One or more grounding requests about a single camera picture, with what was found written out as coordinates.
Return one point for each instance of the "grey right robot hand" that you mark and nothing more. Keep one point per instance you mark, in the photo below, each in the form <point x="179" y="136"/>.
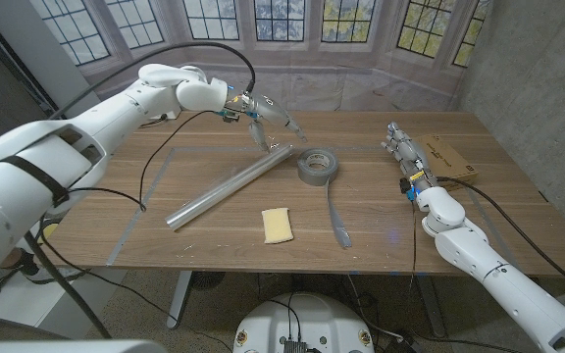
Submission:
<point x="410" y="154"/>

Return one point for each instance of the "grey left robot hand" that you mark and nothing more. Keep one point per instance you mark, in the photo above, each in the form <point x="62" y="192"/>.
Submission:
<point x="265" y="110"/>

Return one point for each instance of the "grey duct tape roll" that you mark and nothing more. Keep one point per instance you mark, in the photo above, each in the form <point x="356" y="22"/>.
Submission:
<point x="318" y="171"/>

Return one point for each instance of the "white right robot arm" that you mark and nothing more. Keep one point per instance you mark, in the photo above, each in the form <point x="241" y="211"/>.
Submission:
<point x="503" y="279"/>

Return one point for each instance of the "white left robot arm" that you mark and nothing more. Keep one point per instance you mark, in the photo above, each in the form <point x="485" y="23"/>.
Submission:
<point x="66" y="147"/>

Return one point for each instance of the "brown cardboard box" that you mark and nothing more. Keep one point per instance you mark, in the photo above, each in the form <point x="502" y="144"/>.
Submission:
<point x="451" y="159"/>

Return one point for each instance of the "printed window backdrop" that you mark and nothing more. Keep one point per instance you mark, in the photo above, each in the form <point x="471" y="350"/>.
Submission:
<point x="312" y="73"/>

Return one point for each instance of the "clear plastic tube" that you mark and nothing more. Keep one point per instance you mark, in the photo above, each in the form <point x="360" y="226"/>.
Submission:
<point x="228" y="188"/>

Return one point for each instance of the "yellow sponge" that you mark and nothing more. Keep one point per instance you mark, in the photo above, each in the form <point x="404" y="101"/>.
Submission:
<point x="277" y="225"/>

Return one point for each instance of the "grey metal table leg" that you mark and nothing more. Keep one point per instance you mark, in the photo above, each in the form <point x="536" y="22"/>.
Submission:
<point x="430" y="306"/>
<point x="178" y="299"/>

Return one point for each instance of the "black round base under table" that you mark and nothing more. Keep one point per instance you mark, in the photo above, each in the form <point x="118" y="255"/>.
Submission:
<point x="207" y="279"/>

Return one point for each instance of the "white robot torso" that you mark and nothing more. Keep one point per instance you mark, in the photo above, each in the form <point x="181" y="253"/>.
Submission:
<point x="304" y="318"/>

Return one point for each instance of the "yellow black floor object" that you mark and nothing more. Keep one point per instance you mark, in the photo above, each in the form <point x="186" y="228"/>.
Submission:
<point x="47" y="233"/>

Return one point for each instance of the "black grey sneaker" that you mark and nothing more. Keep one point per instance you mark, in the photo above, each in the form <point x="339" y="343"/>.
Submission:
<point x="54" y="277"/>

